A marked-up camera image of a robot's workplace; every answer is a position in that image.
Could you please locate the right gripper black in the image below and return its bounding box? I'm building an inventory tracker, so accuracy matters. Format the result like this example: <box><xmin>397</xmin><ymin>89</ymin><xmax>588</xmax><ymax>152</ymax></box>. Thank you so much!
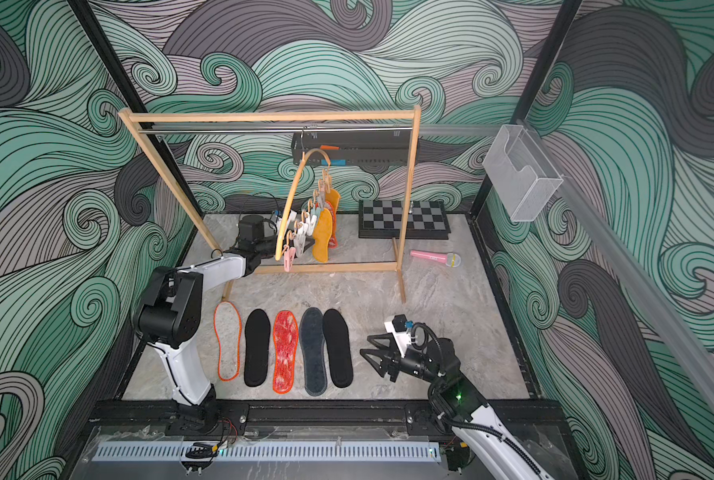
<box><xmin>365</xmin><ymin>331</ymin><xmax>446</xmax><ymax>388</ymax></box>

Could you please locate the black insole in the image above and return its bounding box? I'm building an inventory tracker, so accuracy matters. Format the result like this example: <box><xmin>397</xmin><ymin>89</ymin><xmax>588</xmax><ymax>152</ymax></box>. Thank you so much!
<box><xmin>323</xmin><ymin>309</ymin><xmax>354</xmax><ymax>388</ymax></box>
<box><xmin>244</xmin><ymin>309</ymin><xmax>271</xmax><ymax>388</ymax></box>

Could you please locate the grey insole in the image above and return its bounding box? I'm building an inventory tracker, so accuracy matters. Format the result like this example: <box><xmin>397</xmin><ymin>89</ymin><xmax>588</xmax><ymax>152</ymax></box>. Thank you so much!
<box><xmin>299</xmin><ymin>307</ymin><xmax>328</xmax><ymax>397</ymax></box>

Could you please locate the red patterned insole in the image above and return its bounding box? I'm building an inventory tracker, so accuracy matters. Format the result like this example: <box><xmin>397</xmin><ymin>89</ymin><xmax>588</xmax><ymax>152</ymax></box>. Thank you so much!
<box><xmin>328</xmin><ymin>207</ymin><xmax>338</xmax><ymax>248</ymax></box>
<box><xmin>213</xmin><ymin>301</ymin><xmax>243</xmax><ymax>382</ymax></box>
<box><xmin>272</xmin><ymin>310</ymin><xmax>299</xmax><ymax>394</ymax></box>

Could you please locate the orange yellow insole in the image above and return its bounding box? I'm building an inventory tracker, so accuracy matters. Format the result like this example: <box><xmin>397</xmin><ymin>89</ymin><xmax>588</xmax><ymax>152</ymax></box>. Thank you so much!
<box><xmin>312</xmin><ymin>208</ymin><xmax>333</xmax><ymax>263</ymax></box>
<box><xmin>325</xmin><ymin>189</ymin><xmax>341</xmax><ymax>216</ymax></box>

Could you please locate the red patterned insole front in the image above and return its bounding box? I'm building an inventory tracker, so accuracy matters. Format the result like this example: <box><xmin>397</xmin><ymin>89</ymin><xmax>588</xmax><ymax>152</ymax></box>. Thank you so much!
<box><xmin>213</xmin><ymin>301</ymin><xmax>243</xmax><ymax>382</ymax></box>

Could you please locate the curved wooden clip hanger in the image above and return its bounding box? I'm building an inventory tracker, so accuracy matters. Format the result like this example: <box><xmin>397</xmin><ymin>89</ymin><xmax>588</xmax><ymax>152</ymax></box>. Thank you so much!
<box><xmin>274</xmin><ymin>148</ymin><xmax>334</xmax><ymax>262</ymax></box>

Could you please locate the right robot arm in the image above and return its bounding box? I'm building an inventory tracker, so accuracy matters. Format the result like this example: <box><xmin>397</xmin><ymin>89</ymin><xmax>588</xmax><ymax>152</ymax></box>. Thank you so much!
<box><xmin>360</xmin><ymin>332</ymin><xmax>552</xmax><ymax>479</ymax></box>

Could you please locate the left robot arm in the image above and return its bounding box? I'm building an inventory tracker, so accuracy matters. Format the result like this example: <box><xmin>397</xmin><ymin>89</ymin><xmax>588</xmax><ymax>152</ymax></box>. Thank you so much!
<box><xmin>131</xmin><ymin>215</ymin><xmax>274</xmax><ymax>423</ymax></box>

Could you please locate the pink toy microphone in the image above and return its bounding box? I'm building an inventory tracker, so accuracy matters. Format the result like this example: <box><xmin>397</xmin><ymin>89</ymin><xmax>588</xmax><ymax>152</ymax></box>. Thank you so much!
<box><xmin>410</xmin><ymin>250</ymin><xmax>462</xmax><ymax>268</ymax></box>

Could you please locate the black white chessboard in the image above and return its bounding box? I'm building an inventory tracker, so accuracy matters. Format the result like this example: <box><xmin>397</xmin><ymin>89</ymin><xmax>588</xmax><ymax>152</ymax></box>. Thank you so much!
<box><xmin>358</xmin><ymin>199</ymin><xmax>452</xmax><ymax>241</ymax></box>

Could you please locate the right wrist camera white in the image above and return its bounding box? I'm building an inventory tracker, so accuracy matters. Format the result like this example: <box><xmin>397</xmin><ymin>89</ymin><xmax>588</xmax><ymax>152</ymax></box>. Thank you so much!
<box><xmin>384</xmin><ymin>314</ymin><xmax>414</xmax><ymax>357</ymax></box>

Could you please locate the black wall tool shelf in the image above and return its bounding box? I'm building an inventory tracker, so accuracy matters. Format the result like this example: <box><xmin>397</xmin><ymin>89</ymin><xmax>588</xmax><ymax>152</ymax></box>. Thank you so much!
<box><xmin>291</xmin><ymin>128</ymin><xmax>412</xmax><ymax>166</ymax></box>

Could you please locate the clear plastic wall bin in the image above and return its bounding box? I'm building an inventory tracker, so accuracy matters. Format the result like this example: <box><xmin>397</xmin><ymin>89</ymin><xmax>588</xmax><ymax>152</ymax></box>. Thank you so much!
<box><xmin>483</xmin><ymin>124</ymin><xmax>563</xmax><ymax>223</ymax></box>

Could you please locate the white slotted cable duct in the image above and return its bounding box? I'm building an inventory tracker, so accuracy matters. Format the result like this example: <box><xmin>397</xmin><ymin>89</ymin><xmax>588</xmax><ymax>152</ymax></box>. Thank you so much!
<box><xmin>91</xmin><ymin>440</ymin><xmax>441</xmax><ymax>463</ymax></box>

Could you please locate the wooden clothes rack frame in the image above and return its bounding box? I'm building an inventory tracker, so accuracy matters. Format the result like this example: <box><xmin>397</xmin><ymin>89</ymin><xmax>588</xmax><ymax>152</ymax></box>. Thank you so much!
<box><xmin>118</xmin><ymin>105</ymin><xmax>423</xmax><ymax>304</ymax></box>

